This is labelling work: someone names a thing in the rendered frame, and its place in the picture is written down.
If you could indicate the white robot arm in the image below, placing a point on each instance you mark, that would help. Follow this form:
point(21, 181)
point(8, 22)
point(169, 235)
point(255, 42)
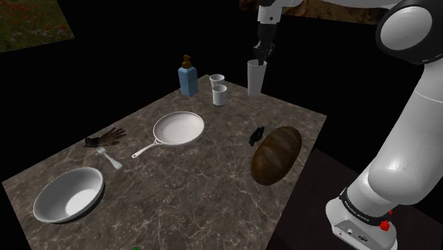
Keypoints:
point(401, 152)

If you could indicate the white fork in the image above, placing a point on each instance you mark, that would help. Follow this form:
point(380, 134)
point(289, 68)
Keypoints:
point(110, 159)

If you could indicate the blue soap dispenser bottle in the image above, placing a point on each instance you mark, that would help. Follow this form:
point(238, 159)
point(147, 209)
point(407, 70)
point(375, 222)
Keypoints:
point(188, 81)

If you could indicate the brown landscape wall picture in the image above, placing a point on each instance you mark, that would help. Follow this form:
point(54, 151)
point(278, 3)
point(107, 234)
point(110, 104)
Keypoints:
point(332, 12)

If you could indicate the flower meadow wall picture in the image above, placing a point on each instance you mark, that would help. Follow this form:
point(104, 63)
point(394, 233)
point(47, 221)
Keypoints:
point(29, 22)

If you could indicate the white bowl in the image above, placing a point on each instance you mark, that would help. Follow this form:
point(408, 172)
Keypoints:
point(67, 195)

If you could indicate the small dark teal object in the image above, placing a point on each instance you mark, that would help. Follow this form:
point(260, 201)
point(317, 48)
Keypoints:
point(256, 135)

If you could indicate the white frying pan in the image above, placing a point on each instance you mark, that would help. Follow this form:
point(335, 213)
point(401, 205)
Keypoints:
point(180, 128)

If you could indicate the dark robot stand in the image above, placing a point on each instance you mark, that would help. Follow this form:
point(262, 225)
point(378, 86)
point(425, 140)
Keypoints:
point(322, 207)

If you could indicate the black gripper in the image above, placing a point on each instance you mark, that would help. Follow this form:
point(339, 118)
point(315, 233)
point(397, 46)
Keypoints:
point(266, 34)

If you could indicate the brown bread loaf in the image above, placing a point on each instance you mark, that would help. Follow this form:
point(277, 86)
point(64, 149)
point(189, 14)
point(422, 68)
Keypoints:
point(276, 155)

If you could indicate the small white cup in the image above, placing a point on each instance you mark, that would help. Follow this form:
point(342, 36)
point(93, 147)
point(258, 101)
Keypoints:
point(219, 96)
point(217, 80)

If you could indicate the brown hand figure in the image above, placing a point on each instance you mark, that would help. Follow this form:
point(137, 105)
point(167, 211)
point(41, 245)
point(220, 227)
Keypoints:
point(108, 137)

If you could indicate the tall white cup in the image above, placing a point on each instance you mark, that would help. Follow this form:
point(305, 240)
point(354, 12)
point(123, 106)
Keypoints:
point(256, 79)

